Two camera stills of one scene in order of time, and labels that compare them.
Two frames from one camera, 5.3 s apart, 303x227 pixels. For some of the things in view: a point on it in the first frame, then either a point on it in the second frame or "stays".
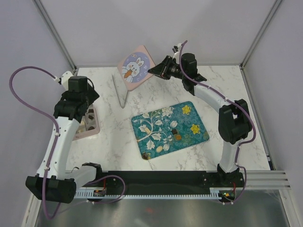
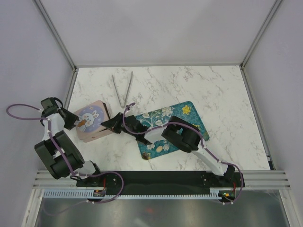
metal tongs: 122,106 stays
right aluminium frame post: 251,48 stays
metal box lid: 133,69 to 90,118
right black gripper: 161,70 to 113,124
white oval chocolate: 159,149 stays
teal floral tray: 168,129 stays
